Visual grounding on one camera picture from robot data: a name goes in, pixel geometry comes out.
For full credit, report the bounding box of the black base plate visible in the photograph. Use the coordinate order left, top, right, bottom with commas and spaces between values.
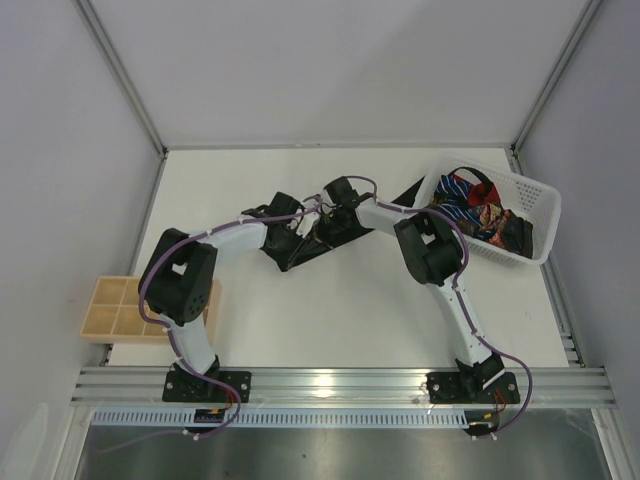
162, 369, 252, 403
426, 371, 521, 405

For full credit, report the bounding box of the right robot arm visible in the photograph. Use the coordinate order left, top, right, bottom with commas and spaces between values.
319, 175, 506, 403

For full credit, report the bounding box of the white slotted cable duct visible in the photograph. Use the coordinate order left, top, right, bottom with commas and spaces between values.
92, 407, 469, 429

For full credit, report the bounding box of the aluminium mounting rail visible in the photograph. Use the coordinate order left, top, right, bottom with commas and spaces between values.
71, 366, 617, 409

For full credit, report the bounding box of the black tie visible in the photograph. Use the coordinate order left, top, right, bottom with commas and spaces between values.
277, 180, 426, 274

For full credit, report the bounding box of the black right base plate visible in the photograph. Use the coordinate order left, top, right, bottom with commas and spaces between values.
426, 371, 521, 405

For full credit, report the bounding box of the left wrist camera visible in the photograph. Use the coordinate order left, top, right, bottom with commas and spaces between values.
296, 212, 320, 238

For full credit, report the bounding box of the white plastic basket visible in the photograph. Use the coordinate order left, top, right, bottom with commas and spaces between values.
413, 155, 561, 265

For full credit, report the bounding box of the red tie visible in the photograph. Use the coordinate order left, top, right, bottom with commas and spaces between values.
467, 182, 501, 207

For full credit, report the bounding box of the blue striped tie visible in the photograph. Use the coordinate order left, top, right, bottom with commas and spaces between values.
431, 175, 481, 226

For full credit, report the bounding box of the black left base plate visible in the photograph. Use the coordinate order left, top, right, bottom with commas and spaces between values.
162, 369, 252, 403

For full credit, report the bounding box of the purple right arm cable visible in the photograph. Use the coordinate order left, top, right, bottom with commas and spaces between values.
344, 174, 534, 439

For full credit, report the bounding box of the wooden compartment tray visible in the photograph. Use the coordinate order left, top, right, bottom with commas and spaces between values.
80, 275, 226, 347

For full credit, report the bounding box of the dark patterned tie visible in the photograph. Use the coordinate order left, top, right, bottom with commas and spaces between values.
472, 204, 534, 259

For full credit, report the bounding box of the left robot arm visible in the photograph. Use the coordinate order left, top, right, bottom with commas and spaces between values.
138, 195, 322, 387

